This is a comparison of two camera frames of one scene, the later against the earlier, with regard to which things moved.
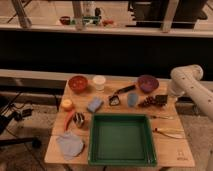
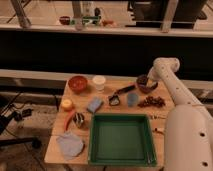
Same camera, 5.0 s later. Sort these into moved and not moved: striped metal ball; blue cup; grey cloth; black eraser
Moved: black eraser
Not moved: striped metal ball; blue cup; grey cloth
